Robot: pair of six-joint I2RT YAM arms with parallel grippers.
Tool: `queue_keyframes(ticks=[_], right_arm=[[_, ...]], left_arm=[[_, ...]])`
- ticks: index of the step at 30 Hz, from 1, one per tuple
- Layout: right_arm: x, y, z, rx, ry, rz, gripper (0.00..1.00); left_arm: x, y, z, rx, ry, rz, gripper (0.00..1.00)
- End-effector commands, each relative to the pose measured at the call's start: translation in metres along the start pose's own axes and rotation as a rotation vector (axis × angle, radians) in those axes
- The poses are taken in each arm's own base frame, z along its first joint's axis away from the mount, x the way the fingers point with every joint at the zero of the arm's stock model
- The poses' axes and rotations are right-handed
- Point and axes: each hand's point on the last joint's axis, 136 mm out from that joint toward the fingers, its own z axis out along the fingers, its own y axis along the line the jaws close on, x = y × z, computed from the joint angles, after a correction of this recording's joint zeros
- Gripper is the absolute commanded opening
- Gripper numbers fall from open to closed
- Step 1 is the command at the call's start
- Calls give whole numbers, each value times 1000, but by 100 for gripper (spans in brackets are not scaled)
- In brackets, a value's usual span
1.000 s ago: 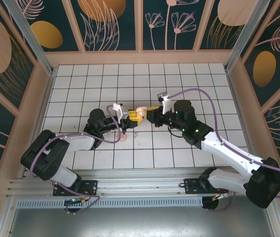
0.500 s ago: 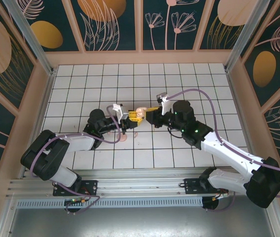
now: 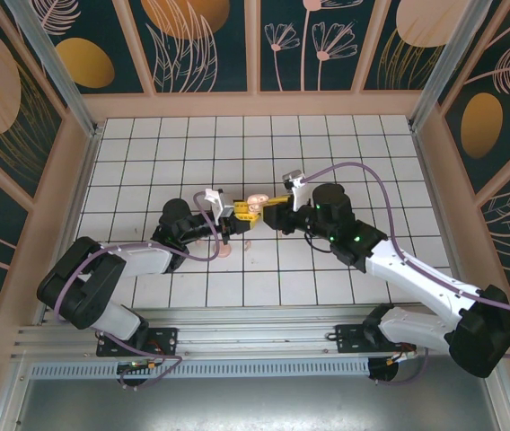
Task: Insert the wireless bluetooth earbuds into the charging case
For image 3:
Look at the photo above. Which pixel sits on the pink earbud charging case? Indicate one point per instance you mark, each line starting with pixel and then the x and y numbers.
pixel 257 197

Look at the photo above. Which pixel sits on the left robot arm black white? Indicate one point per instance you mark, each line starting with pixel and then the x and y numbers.
pixel 138 260

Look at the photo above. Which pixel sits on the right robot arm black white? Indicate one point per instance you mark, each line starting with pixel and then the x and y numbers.
pixel 416 274

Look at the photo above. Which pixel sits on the round pink case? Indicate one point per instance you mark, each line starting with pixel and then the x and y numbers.
pixel 225 252

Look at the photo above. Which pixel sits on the aluminium side strip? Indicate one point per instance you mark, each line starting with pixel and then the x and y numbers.
pixel 83 179

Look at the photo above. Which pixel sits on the grey metal sheet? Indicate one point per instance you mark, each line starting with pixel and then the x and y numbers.
pixel 255 404

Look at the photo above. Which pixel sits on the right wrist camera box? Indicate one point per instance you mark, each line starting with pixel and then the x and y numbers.
pixel 300 193

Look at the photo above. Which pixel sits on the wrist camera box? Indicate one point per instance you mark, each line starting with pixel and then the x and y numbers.
pixel 219 202
pixel 300 193

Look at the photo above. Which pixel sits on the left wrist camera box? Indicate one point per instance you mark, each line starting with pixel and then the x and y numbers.
pixel 219 202

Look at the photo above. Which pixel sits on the aluminium mounting rail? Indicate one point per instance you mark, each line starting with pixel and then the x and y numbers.
pixel 255 332

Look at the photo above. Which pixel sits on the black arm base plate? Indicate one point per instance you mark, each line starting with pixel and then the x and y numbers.
pixel 349 341
pixel 165 341

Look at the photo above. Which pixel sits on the aluminium corner post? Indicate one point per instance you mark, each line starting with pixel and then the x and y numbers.
pixel 53 67
pixel 450 58

